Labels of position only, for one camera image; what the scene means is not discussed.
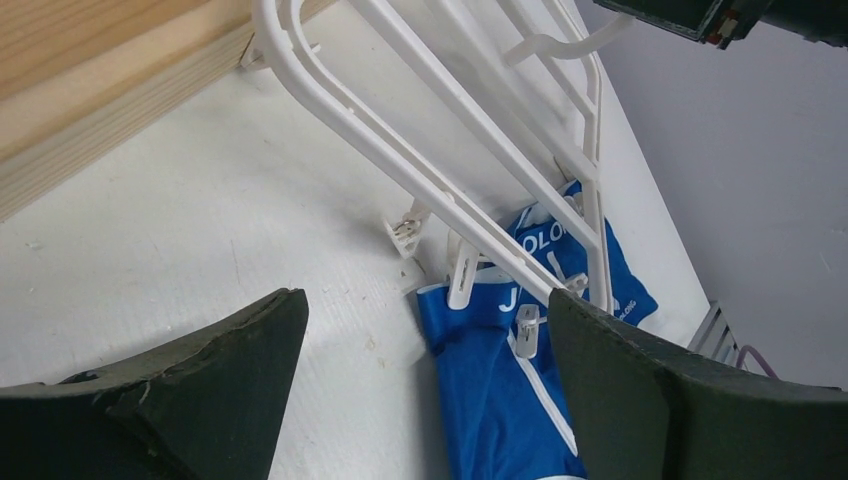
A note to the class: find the blue boxer underwear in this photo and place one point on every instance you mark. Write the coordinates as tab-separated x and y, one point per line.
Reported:
505	417

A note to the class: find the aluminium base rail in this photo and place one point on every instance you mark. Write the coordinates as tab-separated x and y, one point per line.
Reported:
715	340

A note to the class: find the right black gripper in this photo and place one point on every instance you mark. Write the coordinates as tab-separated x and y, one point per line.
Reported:
721	22

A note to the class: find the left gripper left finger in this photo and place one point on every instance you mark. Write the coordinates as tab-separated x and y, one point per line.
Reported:
207	405

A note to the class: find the white plastic clip hanger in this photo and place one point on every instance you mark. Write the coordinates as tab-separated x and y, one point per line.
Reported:
534	107

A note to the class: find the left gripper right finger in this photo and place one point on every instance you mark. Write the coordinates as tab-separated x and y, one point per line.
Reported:
646	408

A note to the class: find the wooden hanger stand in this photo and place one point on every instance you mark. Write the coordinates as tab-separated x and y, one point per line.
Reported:
80	77

